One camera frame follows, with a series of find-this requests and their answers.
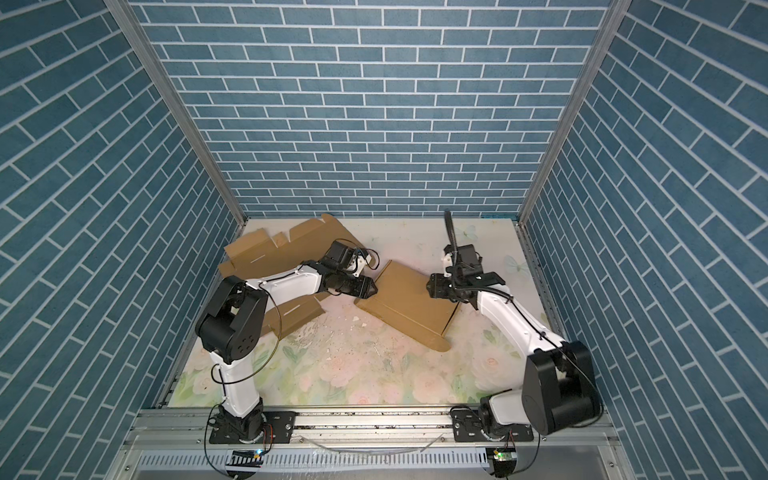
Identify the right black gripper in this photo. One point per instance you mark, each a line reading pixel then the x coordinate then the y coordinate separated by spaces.
pixel 436 286

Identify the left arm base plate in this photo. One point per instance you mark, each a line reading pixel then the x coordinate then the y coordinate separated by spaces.
pixel 268 428

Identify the green circuit board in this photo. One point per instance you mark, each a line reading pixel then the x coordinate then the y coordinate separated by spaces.
pixel 506 457
pixel 240 459

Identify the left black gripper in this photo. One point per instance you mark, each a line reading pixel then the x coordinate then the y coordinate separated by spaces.
pixel 363 287

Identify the left green circuit board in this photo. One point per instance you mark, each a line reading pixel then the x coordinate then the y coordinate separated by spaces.
pixel 240 459

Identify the cardboard box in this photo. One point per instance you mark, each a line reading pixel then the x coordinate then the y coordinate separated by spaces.
pixel 403 302
pixel 275 247

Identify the aluminium corner post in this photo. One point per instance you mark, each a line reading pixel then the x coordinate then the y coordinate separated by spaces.
pixel 131 28
pixel 596 55

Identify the right green circuit board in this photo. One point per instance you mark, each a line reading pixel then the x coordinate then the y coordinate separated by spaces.
pixel 506 457

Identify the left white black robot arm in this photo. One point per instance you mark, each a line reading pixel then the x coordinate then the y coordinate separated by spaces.
pixel 230 326

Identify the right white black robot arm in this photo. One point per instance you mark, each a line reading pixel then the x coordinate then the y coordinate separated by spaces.
pixel 558 389

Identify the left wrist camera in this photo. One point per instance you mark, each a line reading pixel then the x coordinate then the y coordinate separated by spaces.
pixel 360 261

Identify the right aluminium corner post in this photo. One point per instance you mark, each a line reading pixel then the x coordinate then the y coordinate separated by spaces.
pixel 596 55

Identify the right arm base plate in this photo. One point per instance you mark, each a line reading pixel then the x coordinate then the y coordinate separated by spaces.
pixel 475 425

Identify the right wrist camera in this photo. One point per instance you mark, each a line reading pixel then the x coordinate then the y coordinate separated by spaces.
pixel 448 261

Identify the left aluminium corner post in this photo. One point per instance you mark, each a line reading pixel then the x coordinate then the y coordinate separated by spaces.
pixel 131 28

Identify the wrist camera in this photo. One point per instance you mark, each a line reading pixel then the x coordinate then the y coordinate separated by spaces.
pixel 360 261
pixel 448 261

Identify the aluminium mounting rail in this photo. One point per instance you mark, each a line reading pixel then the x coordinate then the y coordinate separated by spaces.
pixel 362 443

